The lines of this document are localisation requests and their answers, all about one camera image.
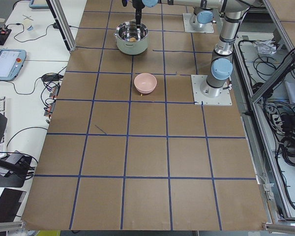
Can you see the blue teach pendant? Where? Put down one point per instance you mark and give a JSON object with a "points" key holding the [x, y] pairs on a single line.
{"points": [[38, 4], [11, 62]]}

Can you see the aluminium frame post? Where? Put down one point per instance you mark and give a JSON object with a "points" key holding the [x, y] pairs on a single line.
{"points": [[62, 23]]}

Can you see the black tripod base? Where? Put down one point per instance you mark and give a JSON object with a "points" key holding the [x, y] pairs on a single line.
{"points": [[15, 169]]}

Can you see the black power adapter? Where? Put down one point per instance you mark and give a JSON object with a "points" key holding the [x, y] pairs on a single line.
{"points": [[51, 77]]}

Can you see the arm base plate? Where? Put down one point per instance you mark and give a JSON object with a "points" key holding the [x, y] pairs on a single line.
{"points": [[203, 94], [208, 28]]}

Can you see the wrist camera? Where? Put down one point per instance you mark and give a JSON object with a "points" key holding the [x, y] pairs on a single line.
{"points": [[124, 3]]}

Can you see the paper cup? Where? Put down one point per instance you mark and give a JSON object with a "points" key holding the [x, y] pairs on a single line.
{"points": [[28, 26]]}

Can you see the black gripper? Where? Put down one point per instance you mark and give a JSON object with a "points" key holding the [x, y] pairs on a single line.
{"points": [[138, 5]]}

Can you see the pink bowl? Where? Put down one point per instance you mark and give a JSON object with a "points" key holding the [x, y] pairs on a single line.
{"points": [[145, 83]]}

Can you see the aluminium diagonal strut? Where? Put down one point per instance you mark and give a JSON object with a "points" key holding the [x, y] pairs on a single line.
{"points": [[277, 76]]}

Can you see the brown egg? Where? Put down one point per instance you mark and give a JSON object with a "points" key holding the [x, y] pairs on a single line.
{"points": [[132, 39]]}

